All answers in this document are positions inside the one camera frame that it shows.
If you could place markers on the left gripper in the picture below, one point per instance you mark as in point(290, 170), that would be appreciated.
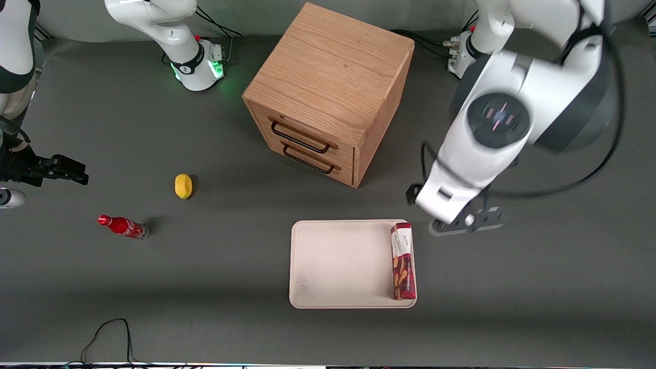
point(412, 192)

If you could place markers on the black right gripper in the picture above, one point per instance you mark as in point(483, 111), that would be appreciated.
point(19, 167)

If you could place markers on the red cookie box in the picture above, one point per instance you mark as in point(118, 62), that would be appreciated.
point(403, 264)

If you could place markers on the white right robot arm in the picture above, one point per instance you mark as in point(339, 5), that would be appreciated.
point(174, 31)

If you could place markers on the cream plastic tray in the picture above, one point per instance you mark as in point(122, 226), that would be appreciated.
point(343, 264)

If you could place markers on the red cola bottle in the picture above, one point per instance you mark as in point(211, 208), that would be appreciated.
point(123, 226)

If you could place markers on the wooden drawer front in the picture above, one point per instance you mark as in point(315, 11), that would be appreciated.
point(341, 171)
point(312, 130)

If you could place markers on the yellow lemon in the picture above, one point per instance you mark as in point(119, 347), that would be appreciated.
point(183, 186)

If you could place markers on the wooden drawer cabinet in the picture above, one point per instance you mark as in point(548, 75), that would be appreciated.
point(333, 72)

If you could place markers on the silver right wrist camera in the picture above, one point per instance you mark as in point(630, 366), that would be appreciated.
point(10, 198)

